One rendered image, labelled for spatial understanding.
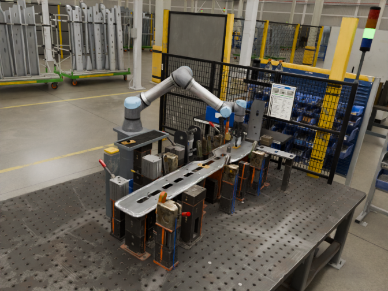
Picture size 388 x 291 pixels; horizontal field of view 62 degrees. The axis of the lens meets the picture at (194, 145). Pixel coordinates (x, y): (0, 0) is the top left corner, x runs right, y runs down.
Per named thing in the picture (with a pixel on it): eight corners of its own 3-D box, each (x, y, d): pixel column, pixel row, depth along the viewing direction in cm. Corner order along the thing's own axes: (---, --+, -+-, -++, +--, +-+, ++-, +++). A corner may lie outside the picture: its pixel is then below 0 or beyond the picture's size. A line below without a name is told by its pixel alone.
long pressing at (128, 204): (141, 222, 152) (142, 219, 152) (109, 204, 164) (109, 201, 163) (261, 146, 260) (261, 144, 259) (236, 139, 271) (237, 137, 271)
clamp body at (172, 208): (171, 275, 161) (175, 213, 148) (149, 261, 169) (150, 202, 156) (183, 263, 170) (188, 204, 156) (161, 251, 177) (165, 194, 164)
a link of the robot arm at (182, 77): (176, 66, 214) (235, 109, 219) (179, 64, 224) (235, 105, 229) (167, 80, 218) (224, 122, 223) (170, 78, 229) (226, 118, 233)
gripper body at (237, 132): (229, 135, 242) (231, 120, 238) (234, 133, 249) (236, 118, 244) (238, 138, 238) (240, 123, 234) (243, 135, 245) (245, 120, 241)
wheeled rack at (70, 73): (71, 86, 844) (67, 14, 780) (53, 79, 904) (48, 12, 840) (130, 81, 981) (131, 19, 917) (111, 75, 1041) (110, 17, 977)
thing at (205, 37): (223, 164, 462) (241, 14, 390) (216, 166, 453) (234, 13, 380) (161, 137, 546) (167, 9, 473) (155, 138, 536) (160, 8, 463)
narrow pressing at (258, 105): (258, 141, 266) (265, 101, 254) (246, 138, 272) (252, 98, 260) (258, 141, 267) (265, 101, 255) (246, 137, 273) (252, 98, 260)
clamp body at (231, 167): (230, 217, 213) (237, 170, 201) (214, 210, 220) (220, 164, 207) (236, 211, 221) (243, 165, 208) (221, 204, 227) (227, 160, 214)
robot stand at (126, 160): (113, 175, 254) (112, 127, 240) (134, 168, 268) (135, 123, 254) (129, 185, 241) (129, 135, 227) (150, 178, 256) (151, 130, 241)
